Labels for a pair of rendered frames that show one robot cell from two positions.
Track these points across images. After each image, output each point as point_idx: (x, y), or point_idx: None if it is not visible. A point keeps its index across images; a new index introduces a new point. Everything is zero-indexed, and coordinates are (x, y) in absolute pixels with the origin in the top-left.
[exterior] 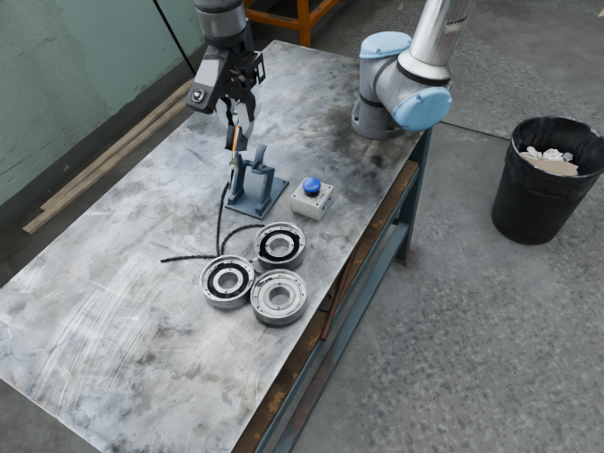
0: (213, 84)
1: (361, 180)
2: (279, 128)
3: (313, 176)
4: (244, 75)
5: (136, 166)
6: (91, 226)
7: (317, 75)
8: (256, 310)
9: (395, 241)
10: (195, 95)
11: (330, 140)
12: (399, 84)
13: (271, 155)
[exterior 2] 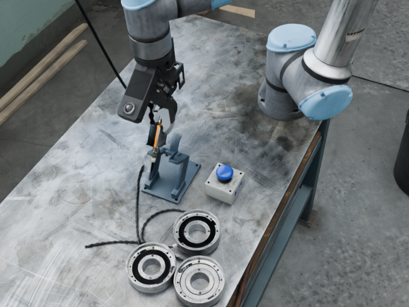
0: (142, 98)
1: (269, 162)
2: (188, 108)
3: (223, 159)
4: (168, 86)
5: (52, 148)
6: (14, 212)
7: (222, 50)
8: (180, 296)
9: (298, 205)
10: (126, 108)
11: (238, 121)
12: (305, 81)
13: (182, 137)
